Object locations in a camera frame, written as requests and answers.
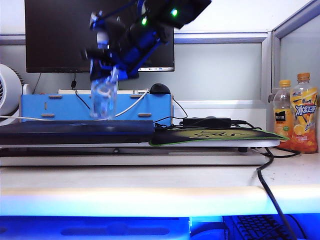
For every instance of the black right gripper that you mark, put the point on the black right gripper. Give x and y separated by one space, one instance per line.
135 47

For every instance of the clear mineral water bottle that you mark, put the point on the clear mineral water bottle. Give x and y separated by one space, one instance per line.
103 105

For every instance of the small orange juice bottle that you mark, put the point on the small orange juice bottle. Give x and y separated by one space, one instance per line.
281 125

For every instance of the yellow iced tea bottle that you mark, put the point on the yellow iced tea bottle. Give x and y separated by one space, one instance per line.
303 125

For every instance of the black computer mouse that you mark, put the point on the black computer mouse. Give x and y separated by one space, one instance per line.
160 89

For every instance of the blue desk organizer box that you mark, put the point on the blue desk organizer box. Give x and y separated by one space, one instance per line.
67 107

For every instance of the dark blue flat pad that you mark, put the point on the dark blue flat pad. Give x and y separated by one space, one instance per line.
75 132

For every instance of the black computer monitor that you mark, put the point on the black computer monitor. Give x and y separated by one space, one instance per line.
50 35

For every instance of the white desk fan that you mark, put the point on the white desk fan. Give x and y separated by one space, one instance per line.
10 95

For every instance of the black power adapter brick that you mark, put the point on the black power adapter brick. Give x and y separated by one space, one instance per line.
207 122

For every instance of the black green-edged mouse pad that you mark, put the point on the black green-edged mouse pad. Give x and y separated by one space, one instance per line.
237 136

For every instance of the white desk riser stand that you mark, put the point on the white desk riser stand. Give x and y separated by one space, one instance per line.
250 143

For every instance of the black keyboard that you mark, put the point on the black keyboard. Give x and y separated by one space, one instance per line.
255 227

